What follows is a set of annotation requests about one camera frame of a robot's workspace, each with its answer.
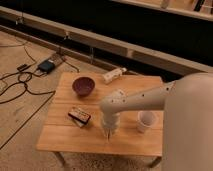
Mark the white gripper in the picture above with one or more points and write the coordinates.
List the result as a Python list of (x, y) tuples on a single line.
[(111, 123)]

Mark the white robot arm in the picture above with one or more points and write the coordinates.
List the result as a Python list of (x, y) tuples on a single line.
[(187, 104)]

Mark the dark snack box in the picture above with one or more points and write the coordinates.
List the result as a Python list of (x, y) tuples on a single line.
[(80, 117)]

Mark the wooden table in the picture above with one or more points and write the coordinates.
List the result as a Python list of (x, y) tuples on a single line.
[(60, 134)]

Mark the white paper cup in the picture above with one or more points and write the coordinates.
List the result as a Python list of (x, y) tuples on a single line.
[(146, 120)]

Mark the dark purple bowl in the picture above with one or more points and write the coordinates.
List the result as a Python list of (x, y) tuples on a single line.
[(83, 86)]

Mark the clear plastic bottle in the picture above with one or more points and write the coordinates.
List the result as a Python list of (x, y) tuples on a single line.
[(114, 74)]

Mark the black power adapter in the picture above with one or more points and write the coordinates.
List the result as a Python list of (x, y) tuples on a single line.
[(46, 66)]

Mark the small black plug box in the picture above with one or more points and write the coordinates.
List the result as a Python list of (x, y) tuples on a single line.
[(23, 67)]

